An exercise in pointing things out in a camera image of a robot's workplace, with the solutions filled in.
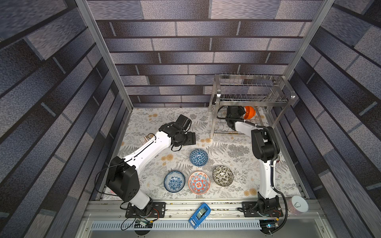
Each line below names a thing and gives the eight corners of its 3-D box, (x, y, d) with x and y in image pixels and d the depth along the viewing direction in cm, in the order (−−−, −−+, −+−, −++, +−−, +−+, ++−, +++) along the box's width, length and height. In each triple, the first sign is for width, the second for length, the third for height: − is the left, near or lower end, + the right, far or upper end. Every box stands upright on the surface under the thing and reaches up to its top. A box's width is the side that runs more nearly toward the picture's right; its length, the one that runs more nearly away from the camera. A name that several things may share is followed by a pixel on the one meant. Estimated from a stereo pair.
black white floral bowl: (213, 186, 83) (214, 184, 79) (211, 168, 90) (212, 165, 86) (232, 186, 83) (234, 184, 79) (229, 168, 90) (231, 165, 86)
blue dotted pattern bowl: (189, 166, 91) (189, 163, 87) (189, 152, 97) (189, 148, 93) (208, 166, 91) (208, 163, 87) (207, 152, 97) (207, 149, 93)
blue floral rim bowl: (164, 193, 81) (162, 191, 77) (166, 173, 88) (165, 170, 84) (184, 193, 81) (184, 191, 77) (185, 173, 88) (185, 170, 84)
